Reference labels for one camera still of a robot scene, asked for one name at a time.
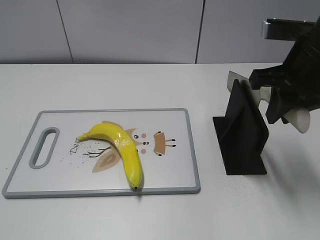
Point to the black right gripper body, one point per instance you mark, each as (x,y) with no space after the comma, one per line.
(302,70)

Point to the yellow plastic banana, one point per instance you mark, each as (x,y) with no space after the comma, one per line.
(125,146)

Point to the black knife stand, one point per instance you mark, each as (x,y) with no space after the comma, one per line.
(242,133)

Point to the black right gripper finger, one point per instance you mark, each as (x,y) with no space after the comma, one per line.
(267,77)
(280,103)

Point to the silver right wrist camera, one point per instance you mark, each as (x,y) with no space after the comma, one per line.
(284,29)

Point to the white handled kitchen knife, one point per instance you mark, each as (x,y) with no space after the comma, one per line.
(298,117)

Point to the white grey cutting board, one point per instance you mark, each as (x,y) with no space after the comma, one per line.
(53,163)

